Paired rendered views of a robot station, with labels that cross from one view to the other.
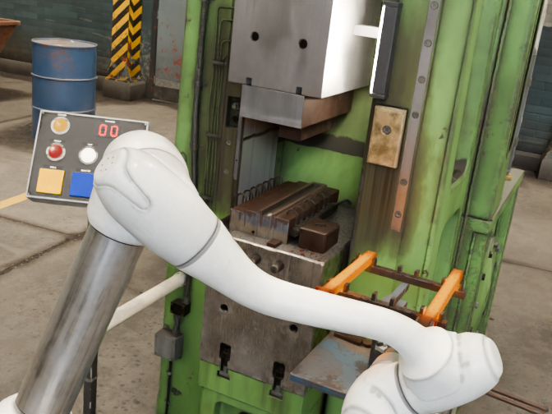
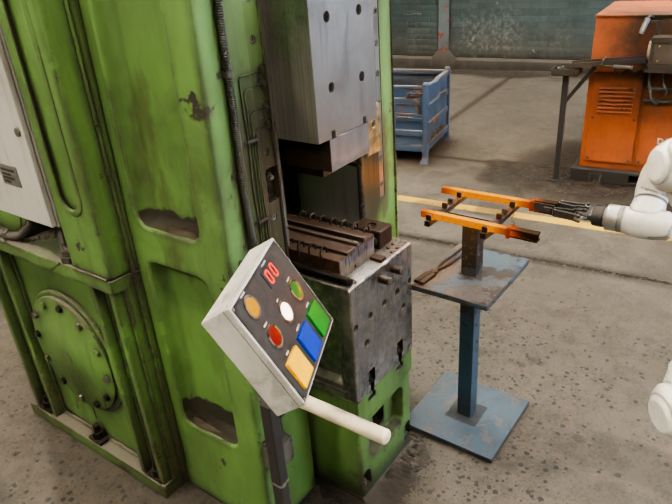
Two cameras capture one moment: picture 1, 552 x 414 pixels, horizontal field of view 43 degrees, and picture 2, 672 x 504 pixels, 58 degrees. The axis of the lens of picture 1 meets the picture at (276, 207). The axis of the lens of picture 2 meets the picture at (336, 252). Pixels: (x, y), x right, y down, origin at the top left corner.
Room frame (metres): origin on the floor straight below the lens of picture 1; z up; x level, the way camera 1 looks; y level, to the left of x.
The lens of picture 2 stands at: (1.67, 1.75, 1.86)
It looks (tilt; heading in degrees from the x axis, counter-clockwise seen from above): 27 degrees down; 284
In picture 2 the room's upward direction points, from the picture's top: 4 degrees counter-clockwise
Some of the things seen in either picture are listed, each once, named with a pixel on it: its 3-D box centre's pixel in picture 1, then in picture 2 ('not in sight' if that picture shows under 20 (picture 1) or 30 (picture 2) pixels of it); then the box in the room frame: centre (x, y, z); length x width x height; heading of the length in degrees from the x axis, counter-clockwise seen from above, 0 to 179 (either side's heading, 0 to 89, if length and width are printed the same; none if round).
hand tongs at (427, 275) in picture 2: (434, 369); (461, 251); (1.69, -0.48, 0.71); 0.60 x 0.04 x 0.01; 60
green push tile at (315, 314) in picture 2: not in sight; (316, 318); (2.03, 0.49, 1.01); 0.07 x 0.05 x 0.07; 91
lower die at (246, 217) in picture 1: (287, 206); (305, 242); (2.20, -0.04, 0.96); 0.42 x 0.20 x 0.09; 156
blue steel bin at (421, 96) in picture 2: not in sight; (380, 111); (2.52, -4.10, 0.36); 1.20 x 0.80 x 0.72; 167
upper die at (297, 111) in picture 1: (300, 98); (295, 138); (2.20, -0.04, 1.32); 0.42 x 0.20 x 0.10; 156
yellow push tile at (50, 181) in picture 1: (50, 181); (298, 367); (2.03, 0.69, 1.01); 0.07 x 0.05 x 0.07; 91
